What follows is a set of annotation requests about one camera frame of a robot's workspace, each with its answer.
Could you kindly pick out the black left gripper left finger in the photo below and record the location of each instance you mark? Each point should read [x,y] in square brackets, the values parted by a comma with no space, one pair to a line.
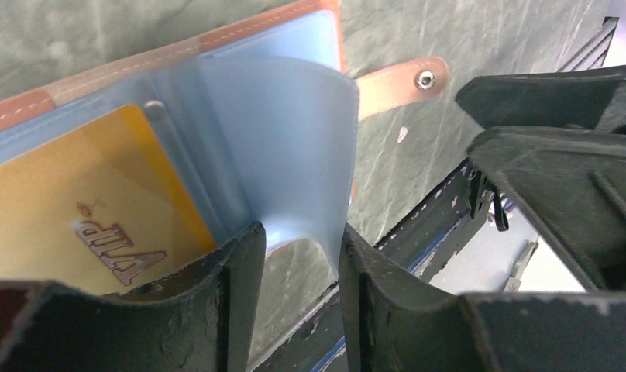
[199,318]

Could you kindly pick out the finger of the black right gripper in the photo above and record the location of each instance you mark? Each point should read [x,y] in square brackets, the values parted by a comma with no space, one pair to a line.
[571,186]
[593,99]

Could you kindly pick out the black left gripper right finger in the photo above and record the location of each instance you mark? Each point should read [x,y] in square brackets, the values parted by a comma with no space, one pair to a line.
[505,331]

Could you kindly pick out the aluminium frame rail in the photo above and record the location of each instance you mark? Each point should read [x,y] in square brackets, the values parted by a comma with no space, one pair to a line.
[593,53]

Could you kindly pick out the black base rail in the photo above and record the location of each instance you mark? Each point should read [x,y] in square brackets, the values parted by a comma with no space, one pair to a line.
[361,321]

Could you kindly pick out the tan leather card holder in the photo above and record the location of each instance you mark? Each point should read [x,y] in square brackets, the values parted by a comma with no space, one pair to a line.
[258,118]

